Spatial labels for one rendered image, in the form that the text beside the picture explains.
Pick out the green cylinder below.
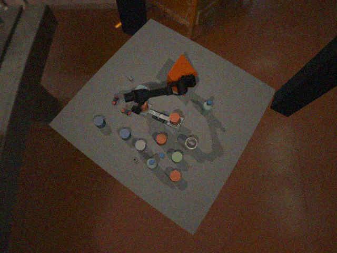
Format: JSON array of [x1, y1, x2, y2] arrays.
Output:
[[172, 152, 182, 163]]

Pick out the orange cylinder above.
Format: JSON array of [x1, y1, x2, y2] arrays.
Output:
[[170, 170, 181, 182], [169, 113, 180, 125], [156, 134, 166, 146], [140, 102, 148, 112]]

